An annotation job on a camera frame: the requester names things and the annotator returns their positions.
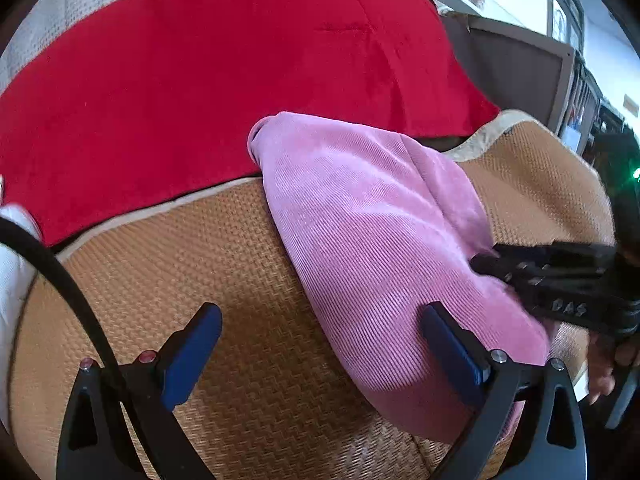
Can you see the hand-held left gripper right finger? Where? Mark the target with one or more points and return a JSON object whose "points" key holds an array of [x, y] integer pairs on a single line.
{"points": [[450, 355]]}

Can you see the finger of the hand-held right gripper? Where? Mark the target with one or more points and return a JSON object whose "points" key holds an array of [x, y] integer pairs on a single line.
{"points": [[505, 270], [522, 251]]}

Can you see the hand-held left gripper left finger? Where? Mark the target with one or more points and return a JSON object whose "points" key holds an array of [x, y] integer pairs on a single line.
{"points": [[192, 355]]}

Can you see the person's right hand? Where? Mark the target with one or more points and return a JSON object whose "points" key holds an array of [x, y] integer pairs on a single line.
{"points": [[600, 365]]}

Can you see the woven rattan mat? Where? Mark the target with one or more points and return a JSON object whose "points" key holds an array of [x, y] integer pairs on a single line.
{"points": [[250, 360]]}

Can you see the grey cabinet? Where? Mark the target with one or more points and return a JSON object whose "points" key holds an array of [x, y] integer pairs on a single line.
{"points": [[510, 75]]}

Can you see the white quilted jacket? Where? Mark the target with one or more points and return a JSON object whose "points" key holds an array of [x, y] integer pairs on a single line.
{"points": [[12, 270]]}

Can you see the dark framed window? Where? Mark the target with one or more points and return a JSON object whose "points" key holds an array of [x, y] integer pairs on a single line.
{"points": [[565, 5]]}

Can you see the red velvet blanket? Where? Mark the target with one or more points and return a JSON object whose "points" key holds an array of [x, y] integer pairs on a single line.
{"points": [[225, 85]]}

